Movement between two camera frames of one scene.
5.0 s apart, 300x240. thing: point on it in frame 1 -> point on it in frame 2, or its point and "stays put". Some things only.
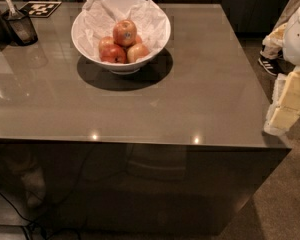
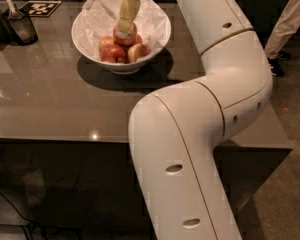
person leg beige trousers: (272, 44) stays put
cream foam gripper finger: (290, 99) -> (129, 6)
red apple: (124, 32) stays put
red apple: (105, 41) stays put
